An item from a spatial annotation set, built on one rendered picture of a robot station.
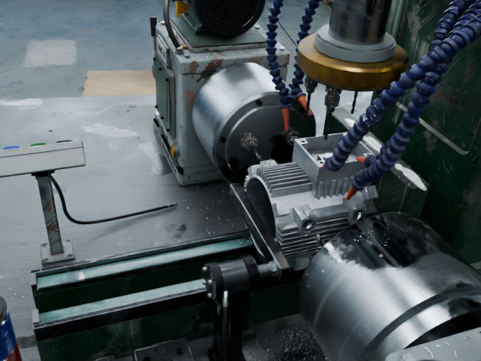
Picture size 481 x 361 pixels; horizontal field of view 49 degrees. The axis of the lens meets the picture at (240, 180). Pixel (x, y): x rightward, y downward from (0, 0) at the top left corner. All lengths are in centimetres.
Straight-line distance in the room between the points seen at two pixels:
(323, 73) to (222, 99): 38
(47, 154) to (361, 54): 63
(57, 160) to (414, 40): 73
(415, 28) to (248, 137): 39
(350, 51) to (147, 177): 81
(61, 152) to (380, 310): 69
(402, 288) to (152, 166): 98
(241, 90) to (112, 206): 47
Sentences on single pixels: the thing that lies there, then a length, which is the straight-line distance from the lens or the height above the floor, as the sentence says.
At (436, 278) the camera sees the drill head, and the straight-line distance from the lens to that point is 73.
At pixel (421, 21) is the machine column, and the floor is 134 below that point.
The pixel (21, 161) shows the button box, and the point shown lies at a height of 106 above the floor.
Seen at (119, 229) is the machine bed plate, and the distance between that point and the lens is 132.
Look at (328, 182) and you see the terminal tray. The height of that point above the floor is 111.
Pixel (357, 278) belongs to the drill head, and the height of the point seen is 113.
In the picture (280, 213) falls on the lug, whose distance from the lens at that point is 92.
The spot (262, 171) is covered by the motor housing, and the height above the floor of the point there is 111.
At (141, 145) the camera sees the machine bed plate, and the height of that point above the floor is 80.
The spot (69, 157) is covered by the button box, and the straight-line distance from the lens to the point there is 111.
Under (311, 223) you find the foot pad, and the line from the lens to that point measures 93.
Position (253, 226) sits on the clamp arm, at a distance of 97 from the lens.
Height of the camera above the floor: 163
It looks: 34 degrees down
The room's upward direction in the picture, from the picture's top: 4 degrees clockwise
